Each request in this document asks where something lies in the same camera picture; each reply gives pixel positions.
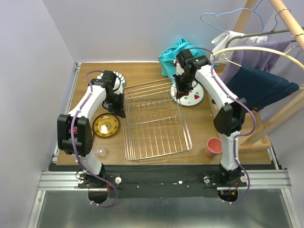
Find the teal cloth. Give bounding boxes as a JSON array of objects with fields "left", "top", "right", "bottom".
[{"left": 158, "top": 38, "right": 211, "bottom": 82}]

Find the blue wire hanger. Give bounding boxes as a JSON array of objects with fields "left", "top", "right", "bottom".
[{"left": 200, "top": 0, "right": 266, "bottom": 34}]

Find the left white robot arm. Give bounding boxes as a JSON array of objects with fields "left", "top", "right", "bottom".
[{"left": 57, "top": 70, "right": 125, "bottom": 188}]

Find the blue patterned bowl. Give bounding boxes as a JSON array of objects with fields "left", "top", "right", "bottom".
[{"left": 102, "top": 101, "right": 110, "bottom": 113}]

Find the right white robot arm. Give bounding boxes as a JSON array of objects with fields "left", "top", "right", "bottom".
[{"left": 173, "top": 49, "right": 246, "bottom": 186}]

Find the white blue striped plate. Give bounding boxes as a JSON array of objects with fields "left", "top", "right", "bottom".
[{"left": 114, "top": 71, "right": 125, "bottom": 89}]

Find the white garment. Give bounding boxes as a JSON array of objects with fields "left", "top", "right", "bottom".
[{"left": 211, "top": 30, "right": 268, "bottom": 53}]

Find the clear glass cup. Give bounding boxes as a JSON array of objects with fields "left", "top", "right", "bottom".
[{"left": 92, "top": 143, "right": 106, "bottom": 157}]

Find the grey metal hanger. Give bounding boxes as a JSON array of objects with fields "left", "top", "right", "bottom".
[{"left": 225, "top": 13, "right": 289, "bottom": 48}]

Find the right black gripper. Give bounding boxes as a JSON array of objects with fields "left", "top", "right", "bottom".
[{"left": 171, "top": 72, "right": 193, "bottom": 99}]

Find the white watermelon plate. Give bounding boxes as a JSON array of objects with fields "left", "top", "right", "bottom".
[{"left": 170, "top": 81, "right": 204, "bottom": 106}]

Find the purple garment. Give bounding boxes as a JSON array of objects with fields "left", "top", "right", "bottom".
[{"left": 221, "top": 40, "right": 291, "bottom": 84}]

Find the wooden clothes rack frame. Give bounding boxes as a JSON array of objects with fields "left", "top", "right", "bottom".
[{"left": 213, "top": 0, "right": 304, "bottom": 150}]

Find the wire dish rack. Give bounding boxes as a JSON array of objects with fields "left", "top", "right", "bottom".
[{"left": 123, "top": 78, "right": 192, "bottom": 161}]

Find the gold black plate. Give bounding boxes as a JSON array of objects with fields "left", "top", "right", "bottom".
[{"left": 92, "top": 114, "right": 120, "bottom": 138}]

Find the navy garment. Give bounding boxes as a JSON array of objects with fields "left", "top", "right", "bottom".
[{"left": 227, "top": 65, "right": 300, "bottom": 112}]

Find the cream plastic hanger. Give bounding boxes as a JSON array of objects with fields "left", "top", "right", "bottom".
[{"left": 212, "top": 46, "right": 304, "bottom": 70}]

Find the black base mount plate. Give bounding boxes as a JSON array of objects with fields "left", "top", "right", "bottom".
[{"left": 39, "top": 164, "right": 289, "bottom": 199}]

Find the pink plastic cup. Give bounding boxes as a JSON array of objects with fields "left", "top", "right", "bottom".
[{"left": 205, "top": 137, "right": 222, "bottom": 157}]

